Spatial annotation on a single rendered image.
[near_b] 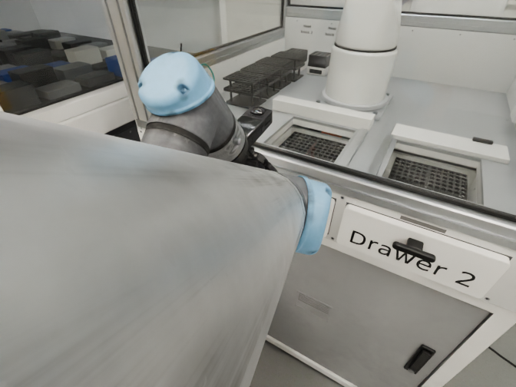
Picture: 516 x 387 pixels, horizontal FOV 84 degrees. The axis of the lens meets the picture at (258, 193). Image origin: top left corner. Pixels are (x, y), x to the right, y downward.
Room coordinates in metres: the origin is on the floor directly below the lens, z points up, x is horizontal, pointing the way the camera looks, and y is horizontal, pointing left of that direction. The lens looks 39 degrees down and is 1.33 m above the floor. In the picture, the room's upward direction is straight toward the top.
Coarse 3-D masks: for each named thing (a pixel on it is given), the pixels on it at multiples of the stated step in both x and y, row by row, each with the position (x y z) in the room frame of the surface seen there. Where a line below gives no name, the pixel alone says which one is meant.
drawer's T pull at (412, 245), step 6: (408, 240) 0.37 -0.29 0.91; (414, 240) 0.37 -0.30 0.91; (396, 246) 0.36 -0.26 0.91; (402, 246) 0.35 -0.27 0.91; (408, 246) 0.35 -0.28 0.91; (414, 246) 0.35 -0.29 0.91; (420, 246) 0.35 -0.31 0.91; (408, 252) 0.35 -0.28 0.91; (414, 252) 0.34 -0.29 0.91; (420, 252) 0.34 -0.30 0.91; (426, 252) 0.34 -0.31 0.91; (420, 258) 0.34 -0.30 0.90; (426, 258) 0.33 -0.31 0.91; (432, 258) 0.33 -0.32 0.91
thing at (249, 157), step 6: (246, 138) 0.39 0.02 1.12; (246, 144) 0.38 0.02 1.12; (246, 150) 0.37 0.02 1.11; (252, 150) 0.42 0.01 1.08; (240, 156) 0.36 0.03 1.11; (246, 156) 0.41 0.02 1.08; (252, 156) 0.42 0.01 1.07; (258, 156) 0.41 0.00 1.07; (234, 162) 0.36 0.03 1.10; (240, 162) 0.40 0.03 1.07; (246, 162) 0.41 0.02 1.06; (252, 162) 0.41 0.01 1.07; (258, 162) 0.41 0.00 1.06; (264, 168) 0.42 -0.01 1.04
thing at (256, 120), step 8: (248, 112) 0.49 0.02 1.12; (256, 112) 0.48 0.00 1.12; (264, 112) 0.48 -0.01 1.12; (272, 112) 0.49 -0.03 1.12; (240, 120) 0.46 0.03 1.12; (248, 120) 0.46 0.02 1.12; (256, 120) 0.46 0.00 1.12; (264, 120) 0.46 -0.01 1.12; (272, 120) 0.49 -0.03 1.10; (248, 128) 0.44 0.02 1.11; (256, 128) 0.44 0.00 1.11; (264, 128) 0.46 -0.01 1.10; (248, 136) 0.41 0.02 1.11; (256, 136) 0.44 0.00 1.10; (248, 144) 0.41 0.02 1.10
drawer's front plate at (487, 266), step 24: (360, 216) 0.43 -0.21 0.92; (384, 216) 0.42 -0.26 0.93; (336, 240) 0.45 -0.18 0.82; (360, 240) 0.42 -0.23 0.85; (384, 240) 0.40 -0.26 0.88; (432, 240) 0.36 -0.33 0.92; (456, 240) 0.35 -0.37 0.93; (408, 264) 0.37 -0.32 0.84; (432, 264) 0.35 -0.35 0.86; (456, 264) 0.33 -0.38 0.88; (480, 264) 0.32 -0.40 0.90; (504, 264) 0.30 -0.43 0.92; (456, 288) 0.32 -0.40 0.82; (480, 288) 0.31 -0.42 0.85
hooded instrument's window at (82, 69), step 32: (0, 0) 0.92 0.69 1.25; (32, 0) 0.99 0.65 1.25; (64, 0) 1.07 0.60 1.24; (96, 0) 1.16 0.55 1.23; (0, 32) 0.89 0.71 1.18; (32, 32) 0.95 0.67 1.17; (64, 32) 1.04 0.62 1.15; (96, 32) 1.13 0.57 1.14; (0, 64) 0.85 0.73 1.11; (32, 64) 0.92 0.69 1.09; (64, 64) 1.00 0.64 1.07; (96, 64) 1.10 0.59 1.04; (0, 96) 0.82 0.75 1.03; (32, 96) 0.89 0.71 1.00; (64, 96) 0.97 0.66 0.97
